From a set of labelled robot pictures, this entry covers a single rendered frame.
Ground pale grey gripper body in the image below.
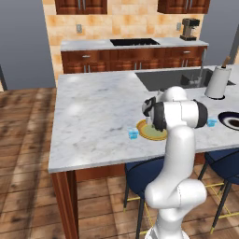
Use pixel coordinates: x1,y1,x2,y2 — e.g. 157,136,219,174
145,115,158,129

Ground yellow plate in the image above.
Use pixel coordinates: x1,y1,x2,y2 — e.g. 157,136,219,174
135,119,169,142

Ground blue yogurt container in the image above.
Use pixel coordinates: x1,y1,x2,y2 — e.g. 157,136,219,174
206,118,218,128
128,127,140,140

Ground dark blue plate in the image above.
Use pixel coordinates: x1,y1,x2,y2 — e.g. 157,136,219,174
218,110,239,132

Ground grey sink basin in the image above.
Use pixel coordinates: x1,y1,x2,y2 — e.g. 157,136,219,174
134,67,236,92

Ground blue bar stool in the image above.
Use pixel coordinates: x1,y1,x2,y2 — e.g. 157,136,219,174
197,148,239,235
122,156,166,239

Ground brown wooden base cupboards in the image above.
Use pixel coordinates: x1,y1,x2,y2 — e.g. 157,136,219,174
61,45,208,75

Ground white paper towel roll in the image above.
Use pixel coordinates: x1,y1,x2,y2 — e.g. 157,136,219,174
204,55,233,101

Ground black hob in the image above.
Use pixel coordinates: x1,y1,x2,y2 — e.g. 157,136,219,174
109,37,162,48

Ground brown coffee machine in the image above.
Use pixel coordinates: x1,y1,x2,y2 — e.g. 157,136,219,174
179,18,201,42

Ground brown wooden island base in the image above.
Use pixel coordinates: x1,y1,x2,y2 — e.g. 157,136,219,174
50,152,206,239

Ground brown wooden wall cupboard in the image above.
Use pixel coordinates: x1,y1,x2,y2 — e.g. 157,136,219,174
54,0,108,16
157,0,212,15

